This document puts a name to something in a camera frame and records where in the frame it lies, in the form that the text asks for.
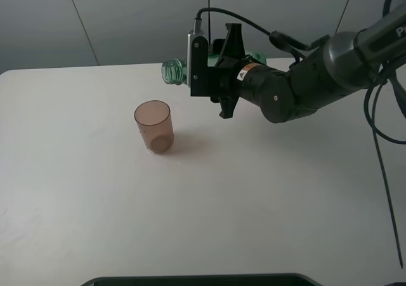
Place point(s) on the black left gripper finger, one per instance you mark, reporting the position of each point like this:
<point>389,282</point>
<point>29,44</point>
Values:
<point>227,104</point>

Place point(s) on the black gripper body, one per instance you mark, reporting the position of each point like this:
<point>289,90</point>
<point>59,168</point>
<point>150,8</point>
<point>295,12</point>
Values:
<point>268,88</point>

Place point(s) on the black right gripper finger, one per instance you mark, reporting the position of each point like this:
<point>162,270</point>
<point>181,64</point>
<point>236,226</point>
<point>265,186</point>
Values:
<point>233,45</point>

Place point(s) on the green transparent plastic bottle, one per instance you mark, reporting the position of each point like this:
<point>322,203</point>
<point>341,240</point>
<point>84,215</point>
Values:
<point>174,71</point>

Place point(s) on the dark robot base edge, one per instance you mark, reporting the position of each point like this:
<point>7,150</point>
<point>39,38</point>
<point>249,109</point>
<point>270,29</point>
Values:
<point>243,279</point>

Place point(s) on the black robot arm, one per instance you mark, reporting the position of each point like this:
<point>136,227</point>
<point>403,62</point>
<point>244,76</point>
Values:
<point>327,70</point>

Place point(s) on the pink translucent cup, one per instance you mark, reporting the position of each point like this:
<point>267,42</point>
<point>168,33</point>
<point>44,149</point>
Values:
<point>155,125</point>

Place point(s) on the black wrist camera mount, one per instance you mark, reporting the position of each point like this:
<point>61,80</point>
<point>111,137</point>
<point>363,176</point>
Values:
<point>197,69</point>

